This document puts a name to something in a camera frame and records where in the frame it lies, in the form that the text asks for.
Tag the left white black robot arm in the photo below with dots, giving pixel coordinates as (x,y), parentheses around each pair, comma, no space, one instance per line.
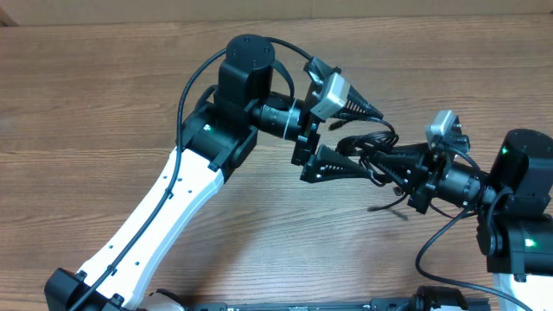
(211,142)

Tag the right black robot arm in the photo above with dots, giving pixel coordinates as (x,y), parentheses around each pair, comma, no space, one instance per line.
(514,232)

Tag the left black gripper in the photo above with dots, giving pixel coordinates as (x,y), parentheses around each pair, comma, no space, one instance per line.
(313,165)

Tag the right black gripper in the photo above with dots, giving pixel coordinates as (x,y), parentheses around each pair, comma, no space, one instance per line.
(419,180)

